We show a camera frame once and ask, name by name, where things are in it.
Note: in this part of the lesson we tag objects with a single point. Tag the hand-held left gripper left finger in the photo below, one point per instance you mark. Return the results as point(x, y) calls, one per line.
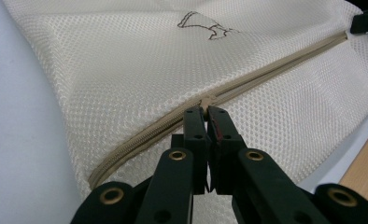
point(195, 146)

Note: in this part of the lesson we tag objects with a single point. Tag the light wooden board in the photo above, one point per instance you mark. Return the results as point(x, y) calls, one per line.
point(364, 168)

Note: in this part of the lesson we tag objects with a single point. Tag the white mesh laundry bag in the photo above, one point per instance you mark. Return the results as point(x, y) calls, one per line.
point(160, 77)

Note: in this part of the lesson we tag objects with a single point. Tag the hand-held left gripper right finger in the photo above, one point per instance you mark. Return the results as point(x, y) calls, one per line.
point(225, 146)

